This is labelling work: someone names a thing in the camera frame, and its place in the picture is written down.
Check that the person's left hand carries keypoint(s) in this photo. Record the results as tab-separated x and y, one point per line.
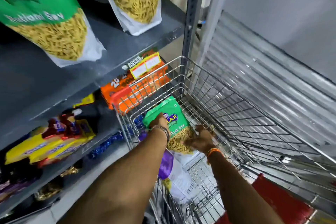
159	122

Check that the person's right hand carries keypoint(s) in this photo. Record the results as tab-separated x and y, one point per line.
202	141

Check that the person's right thumb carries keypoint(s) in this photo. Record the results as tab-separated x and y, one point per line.
189	142

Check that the person's left fingers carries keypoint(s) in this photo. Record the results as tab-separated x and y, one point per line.
152	123

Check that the small green snack packet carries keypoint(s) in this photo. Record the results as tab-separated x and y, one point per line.
174	118

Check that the person's left forearm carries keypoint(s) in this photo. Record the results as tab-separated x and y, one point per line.
126	181

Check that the person's right forearm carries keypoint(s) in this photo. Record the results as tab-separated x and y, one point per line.
238	192

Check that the orange thread wristband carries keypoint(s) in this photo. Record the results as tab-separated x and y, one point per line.
213	151

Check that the purple and white packet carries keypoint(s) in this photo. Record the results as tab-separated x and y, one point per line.
175	176

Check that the red plastic cart corner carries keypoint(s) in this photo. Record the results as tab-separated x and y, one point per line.
119	97

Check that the orange biscuit packet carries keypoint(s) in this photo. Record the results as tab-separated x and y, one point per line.
123	90

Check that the blue shiny candy packet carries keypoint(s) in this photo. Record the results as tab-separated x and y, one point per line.
105	145

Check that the yellow price tag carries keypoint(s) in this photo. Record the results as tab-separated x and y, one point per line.
145	65

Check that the small yellow packet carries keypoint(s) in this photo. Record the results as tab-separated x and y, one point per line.
84	100

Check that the row of yellow chocolate packets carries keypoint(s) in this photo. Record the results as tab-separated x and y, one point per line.
52	143

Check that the red plastic cart seat flap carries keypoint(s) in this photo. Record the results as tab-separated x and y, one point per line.
278	202

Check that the grey metal shelf rack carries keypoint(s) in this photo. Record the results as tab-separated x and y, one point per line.
39	84

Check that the gold wrapped sweets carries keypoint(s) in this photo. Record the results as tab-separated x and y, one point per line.
49	188

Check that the purple chocolate packets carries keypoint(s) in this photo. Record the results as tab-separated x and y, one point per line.
11	188

